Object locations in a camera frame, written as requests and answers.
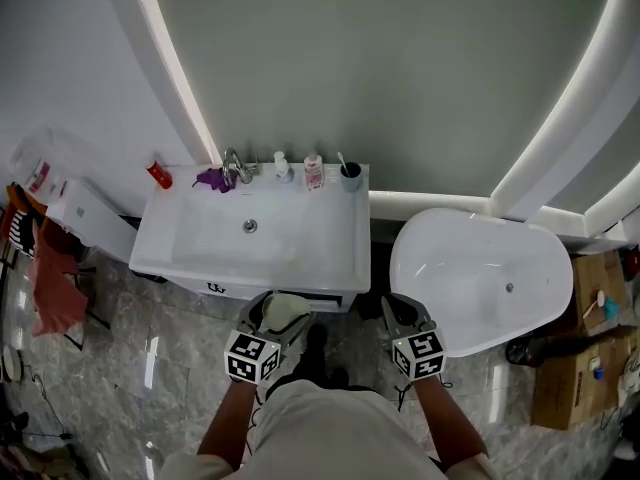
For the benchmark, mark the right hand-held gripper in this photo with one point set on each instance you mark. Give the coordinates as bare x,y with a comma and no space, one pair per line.
420,355

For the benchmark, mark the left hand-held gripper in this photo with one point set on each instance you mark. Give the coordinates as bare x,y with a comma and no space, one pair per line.
250,358

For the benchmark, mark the dark cup with toothbrush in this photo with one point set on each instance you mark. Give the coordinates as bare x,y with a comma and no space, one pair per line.
351,180

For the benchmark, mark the small white pump bottle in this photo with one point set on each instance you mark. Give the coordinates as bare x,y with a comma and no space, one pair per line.
283,170

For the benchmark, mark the pink-label soap bottle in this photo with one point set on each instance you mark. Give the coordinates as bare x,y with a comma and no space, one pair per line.
314,175

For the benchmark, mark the white toothbrush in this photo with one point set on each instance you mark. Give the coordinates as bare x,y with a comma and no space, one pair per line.
341,159

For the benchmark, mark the red bottle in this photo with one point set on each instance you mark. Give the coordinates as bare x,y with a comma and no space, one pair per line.
160,173

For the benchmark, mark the person's right forearm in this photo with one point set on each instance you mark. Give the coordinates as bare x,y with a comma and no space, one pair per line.
445,418

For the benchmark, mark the person's left forearm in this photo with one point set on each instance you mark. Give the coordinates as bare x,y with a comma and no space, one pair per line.
230,423

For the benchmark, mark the person's left black shoe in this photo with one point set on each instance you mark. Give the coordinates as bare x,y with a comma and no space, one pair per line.
316,348

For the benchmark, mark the person's black shoe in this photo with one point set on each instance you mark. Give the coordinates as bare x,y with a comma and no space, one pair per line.
316,348
339,378

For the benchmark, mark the white bathtub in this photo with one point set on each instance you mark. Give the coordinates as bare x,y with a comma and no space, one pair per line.
465,278

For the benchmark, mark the white sink vanity cabinet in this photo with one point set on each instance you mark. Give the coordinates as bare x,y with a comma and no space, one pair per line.
300,238

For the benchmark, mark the person's right black shoe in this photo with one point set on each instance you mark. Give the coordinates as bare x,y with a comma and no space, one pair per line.
339,378

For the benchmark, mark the sink drain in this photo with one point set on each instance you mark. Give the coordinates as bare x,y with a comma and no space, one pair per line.
250,226

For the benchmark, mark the person's beige shirt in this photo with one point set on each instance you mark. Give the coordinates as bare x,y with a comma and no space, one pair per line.
325,433

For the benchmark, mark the purple cloth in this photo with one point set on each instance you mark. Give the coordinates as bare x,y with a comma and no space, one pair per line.
212,179

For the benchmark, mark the chrome faucet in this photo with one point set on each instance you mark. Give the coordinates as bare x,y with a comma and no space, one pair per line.
232,165

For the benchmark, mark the black folding rack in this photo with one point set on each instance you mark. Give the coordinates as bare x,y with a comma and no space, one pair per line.
97,320

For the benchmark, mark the large cardboard box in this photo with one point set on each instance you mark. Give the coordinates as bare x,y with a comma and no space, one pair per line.
565,393

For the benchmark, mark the wooden spoon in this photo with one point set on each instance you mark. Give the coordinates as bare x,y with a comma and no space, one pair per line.
595,304

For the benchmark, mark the small cardboard box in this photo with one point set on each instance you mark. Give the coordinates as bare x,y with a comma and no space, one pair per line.
595,273

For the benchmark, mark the white water dispenser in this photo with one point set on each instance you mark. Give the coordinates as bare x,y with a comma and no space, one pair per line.
95,223

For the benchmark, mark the teal small object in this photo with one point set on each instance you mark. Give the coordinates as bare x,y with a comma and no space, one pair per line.
611,309

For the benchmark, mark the pink hanging cloth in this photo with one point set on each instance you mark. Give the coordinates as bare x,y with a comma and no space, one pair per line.
55,288

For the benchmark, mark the white crumpled item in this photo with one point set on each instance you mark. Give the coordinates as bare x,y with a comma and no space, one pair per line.
631,380

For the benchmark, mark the red round object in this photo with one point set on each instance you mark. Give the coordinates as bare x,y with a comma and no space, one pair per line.
634,258

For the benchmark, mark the black white striped bag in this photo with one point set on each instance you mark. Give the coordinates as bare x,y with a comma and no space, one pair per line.
20,233

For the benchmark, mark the clear water jug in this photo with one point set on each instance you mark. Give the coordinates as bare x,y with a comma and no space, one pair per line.
40,163

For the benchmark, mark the orange brown bag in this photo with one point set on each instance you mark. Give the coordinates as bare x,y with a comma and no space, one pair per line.
15,198

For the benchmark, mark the white wall ledge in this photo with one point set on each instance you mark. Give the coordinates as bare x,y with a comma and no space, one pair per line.
425,202

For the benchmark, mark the white lit wall frame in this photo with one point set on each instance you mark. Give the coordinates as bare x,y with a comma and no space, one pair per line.
560,133
165,68

